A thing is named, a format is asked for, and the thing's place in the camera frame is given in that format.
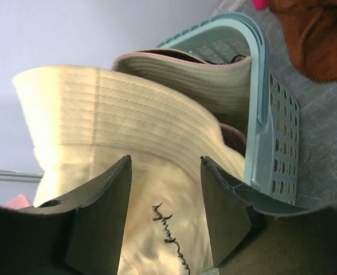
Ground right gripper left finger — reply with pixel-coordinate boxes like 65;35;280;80
0;156;132;274

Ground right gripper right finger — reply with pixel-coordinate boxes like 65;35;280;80
201;156;337;274

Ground beige pink stacked hats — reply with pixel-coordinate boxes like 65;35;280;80
13;49;252;274

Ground teal plastic basket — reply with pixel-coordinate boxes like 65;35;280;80
158;12;300;205

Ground brown cloth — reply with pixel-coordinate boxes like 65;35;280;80
268;1;337;83

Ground red cloth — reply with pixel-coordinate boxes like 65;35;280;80
252;0;268;10

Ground left aluminium corner post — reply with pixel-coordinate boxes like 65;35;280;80
0;170;42;183

